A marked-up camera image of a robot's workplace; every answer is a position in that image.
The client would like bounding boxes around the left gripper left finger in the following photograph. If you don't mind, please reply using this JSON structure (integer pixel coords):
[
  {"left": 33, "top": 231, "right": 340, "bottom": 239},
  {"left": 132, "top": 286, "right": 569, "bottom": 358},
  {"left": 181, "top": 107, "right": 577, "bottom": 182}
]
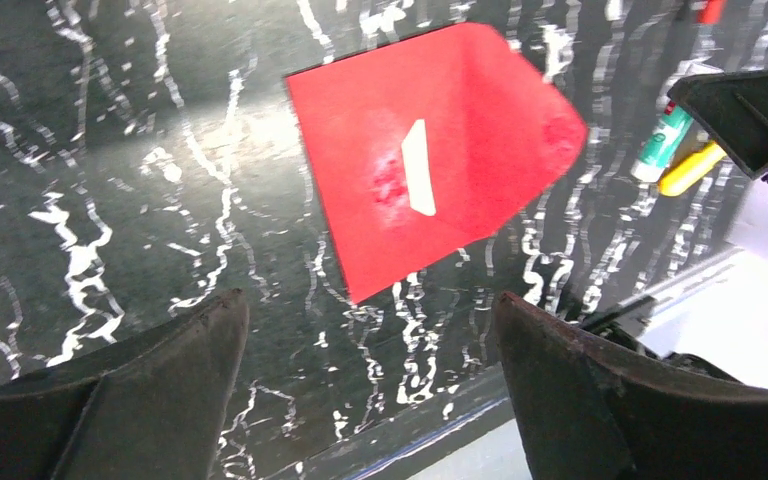
[{"left": 0, "top": 289, "right": 249, "bottom": 479}]

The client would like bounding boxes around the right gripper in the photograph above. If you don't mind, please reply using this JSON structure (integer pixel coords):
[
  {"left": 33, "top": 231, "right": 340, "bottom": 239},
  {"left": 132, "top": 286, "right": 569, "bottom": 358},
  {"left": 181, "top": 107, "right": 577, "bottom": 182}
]
[{"left": 668, "top": 69, "right": 768, "bottom": 185}]

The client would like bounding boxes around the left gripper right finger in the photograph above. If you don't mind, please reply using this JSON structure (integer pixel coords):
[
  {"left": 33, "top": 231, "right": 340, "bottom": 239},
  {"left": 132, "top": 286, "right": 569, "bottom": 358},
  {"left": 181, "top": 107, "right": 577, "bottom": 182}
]
[{"left": 493, "top": 292, "right": 768, "bottom": 479}]

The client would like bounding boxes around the green white glue stick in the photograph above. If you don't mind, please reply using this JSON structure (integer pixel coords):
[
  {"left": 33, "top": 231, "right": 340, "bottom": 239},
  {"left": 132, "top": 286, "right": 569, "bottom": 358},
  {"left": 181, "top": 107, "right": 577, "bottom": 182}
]
[{"left": 631, "top": 101, "right": 693, "bottom": 183}]

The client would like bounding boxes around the red envelope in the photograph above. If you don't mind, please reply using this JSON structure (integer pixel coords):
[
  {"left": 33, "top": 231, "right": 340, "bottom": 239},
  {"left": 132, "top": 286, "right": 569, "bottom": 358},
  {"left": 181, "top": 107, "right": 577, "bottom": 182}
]
[{"left": 286, "top": 23, "right": 587, "bottom": 303}]

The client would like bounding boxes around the cream paper letter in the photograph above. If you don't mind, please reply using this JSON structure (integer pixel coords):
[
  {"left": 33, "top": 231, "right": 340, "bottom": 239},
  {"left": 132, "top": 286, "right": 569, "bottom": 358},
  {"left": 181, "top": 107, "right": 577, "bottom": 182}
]
[{"left": 401, "top": 119, "right": 437, "bottom": 217}]

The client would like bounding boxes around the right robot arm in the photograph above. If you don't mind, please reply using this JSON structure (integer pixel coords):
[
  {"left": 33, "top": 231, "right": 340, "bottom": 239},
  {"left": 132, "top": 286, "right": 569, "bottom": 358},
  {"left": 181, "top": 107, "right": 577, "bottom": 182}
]
[{"left": 592, "top": 69, "right": 768, "bottom": 388}]

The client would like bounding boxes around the blue red screwdriver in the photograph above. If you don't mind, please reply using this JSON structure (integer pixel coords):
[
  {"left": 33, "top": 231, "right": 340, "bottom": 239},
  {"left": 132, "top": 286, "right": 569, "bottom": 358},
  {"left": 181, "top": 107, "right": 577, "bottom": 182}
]
[{"left": 696, "top": 0, "right": 727, "bottom": 25}]

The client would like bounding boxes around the yellow handled screwdriver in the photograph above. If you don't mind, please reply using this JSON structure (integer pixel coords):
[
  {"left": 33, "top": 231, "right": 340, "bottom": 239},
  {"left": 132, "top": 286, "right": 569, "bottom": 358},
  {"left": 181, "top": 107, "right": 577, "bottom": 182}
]
[{"left": 658, "top": 142, "right": 727, "bottom": 197}]

